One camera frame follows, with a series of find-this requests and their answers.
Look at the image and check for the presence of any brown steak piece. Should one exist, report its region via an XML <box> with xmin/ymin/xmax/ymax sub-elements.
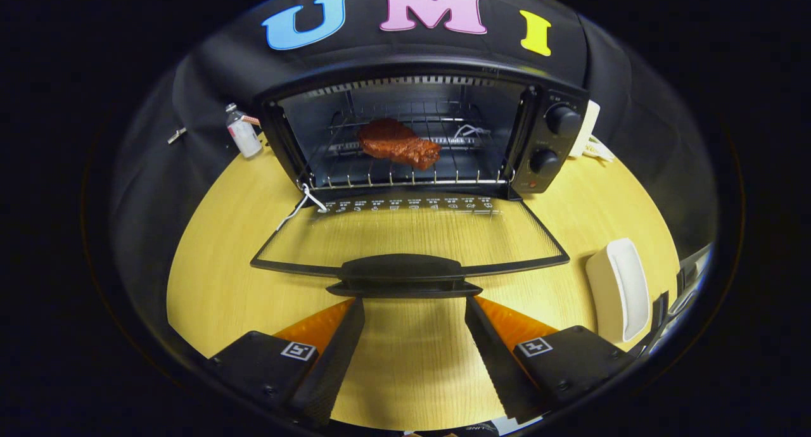
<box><xmin>357</xmin><ymin>118</ymin><xmax>441</xmax><ymax>170</ymax></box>

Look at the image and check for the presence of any white plastic tray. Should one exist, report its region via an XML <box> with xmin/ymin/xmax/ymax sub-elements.
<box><xmin>585</xmin><ymin>237</ymin><xmax>651</xmax><ymax>344</ymax></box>

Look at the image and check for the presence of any small clear bottle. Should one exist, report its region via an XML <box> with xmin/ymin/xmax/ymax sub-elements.
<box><xmin>225</xmin><ymin>103</ymin><xmax>263</xmax><ymax>159</ymax></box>

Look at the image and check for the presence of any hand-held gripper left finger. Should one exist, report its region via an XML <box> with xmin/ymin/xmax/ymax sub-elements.
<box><xmin>209</xmin><ymin>298</ymin><xmax>366</xmax><ymax>425</ymax></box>

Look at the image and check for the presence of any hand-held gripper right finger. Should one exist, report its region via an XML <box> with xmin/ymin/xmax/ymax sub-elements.
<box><xmin>464</xmin><ymin>296</ymin><xmax>636</xmax><ymax>425</ymax></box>

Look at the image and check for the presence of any person's dark clothing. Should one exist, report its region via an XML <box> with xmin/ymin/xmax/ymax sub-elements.
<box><xmin>437</xmin><ymin>418</ymin><xmax>508</xmax><ymax>436</ymax></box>

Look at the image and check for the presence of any white divided bean dish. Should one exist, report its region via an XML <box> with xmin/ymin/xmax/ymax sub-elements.
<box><xmin>582</xmin><ymin>136</ymin><xmax>615</xmax><ymax>163</ymax></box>

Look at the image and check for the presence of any black toaster oven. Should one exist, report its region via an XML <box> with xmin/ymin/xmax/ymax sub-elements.
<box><xmin>250</xmin><ymin>60</ymin><xmax>591</xmax><ymax>298</ymax></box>

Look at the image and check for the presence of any white pop-up toaster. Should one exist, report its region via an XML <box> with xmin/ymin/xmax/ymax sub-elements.
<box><xmin>569</xmin><ymin>99</ymin><xmax>601</xmax><ymax>159</ymax></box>

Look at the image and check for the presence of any white cord tie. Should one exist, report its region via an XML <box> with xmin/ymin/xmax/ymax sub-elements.
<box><xmin>277</xmin><ymin>184</ymin><xmax>328</xmax><ymax>230</ymax></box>

